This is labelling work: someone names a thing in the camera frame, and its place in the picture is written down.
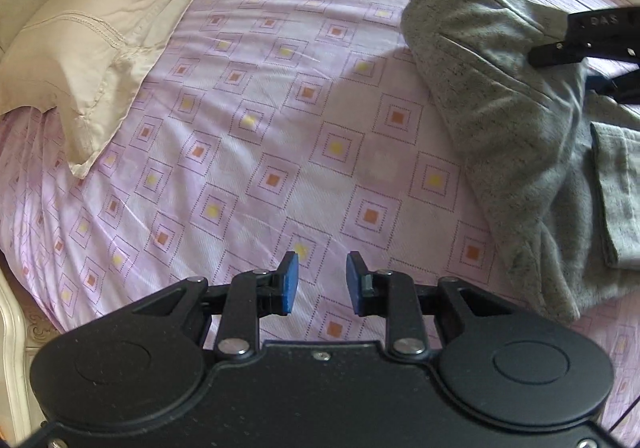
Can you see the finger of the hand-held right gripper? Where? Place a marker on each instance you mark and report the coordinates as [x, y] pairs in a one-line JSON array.
[[602, 82], [555, 53]]

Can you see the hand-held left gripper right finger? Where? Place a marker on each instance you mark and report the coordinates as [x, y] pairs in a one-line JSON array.
[[355, 284]]

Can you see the pink patterned bed sheet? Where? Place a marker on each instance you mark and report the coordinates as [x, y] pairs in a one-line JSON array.
[[300, 128]]

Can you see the grey pants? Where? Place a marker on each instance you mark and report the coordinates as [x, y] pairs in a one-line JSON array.
[[500, 128]]

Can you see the cream carved bed frame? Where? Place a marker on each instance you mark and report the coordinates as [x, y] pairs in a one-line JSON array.
[[20, 353]]

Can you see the cream pillow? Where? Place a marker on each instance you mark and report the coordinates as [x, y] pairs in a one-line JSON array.
[[110, 38]]

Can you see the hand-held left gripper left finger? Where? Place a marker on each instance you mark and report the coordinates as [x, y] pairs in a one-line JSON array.
[[289, 284]]

